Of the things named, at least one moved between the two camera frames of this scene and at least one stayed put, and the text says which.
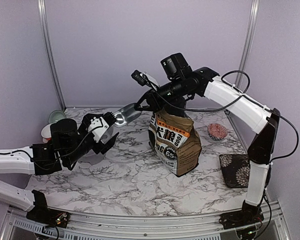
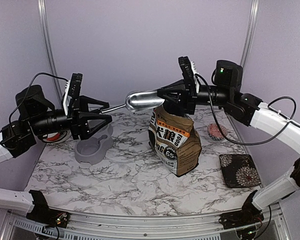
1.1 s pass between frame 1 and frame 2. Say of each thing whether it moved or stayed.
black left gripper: moved
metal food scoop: moved
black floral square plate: stayed
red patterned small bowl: stayed
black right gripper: moved
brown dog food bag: stayed
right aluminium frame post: stayed
